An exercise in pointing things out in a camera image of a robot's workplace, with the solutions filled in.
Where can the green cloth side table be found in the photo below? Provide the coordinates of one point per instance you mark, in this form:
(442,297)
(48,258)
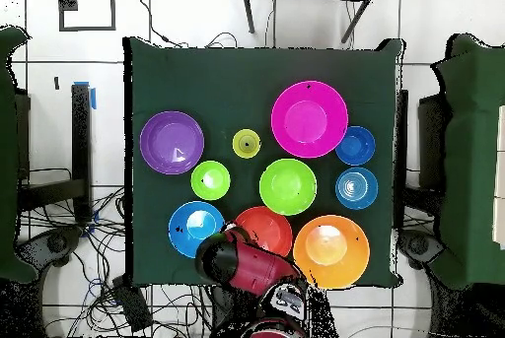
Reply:
(8,156)
(473,156)

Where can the black pedestal foot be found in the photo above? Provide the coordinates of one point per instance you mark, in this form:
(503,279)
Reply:
(55,242)
(420,244)

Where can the red plastic bowl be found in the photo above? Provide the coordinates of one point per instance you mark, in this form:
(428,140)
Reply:
(268,227)

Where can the blue tape strip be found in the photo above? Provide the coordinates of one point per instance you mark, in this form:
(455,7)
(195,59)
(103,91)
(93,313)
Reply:
(93,98)

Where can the bright blue plastic bowl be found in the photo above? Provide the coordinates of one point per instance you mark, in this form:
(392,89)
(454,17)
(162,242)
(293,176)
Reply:
(185,231)

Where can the grey square frame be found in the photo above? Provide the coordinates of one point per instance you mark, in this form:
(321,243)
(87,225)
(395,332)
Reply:
(86,28)

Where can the pink plastic bowl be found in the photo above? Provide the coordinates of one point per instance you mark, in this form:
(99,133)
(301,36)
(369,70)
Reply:
(309,119)

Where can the translucent teal plastic bowl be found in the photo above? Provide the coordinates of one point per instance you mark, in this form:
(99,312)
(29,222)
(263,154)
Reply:
(356,188)

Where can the purple plastic bowl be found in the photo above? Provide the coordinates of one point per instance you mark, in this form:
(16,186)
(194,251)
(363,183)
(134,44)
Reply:
(171,143)

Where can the small dark blue bowl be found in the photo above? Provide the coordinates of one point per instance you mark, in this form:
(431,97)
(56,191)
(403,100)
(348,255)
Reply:
(355,145)

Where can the black table frame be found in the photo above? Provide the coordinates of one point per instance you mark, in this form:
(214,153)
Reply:
(81,148)

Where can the white box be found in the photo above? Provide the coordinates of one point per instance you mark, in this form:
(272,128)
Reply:
(500,196)

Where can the orange plastic bowl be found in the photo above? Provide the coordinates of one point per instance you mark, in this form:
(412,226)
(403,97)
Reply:
(335,259)

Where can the yellow plastic cup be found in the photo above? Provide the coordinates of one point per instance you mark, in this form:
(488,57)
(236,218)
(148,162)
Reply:
(241,148)

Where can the dark green table cloth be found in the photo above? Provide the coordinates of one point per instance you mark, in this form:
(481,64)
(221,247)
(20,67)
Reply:
(221,89)

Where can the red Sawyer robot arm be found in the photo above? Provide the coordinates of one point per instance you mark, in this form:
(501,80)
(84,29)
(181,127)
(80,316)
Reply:
(252,267)

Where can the black power box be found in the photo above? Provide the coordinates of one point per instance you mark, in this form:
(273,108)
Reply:
(132,302)

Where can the small green ribbed bowl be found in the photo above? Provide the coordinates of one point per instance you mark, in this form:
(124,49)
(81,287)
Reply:
(210,180)

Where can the large green plastic bowl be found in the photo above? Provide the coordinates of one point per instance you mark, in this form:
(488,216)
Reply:
(288,187)

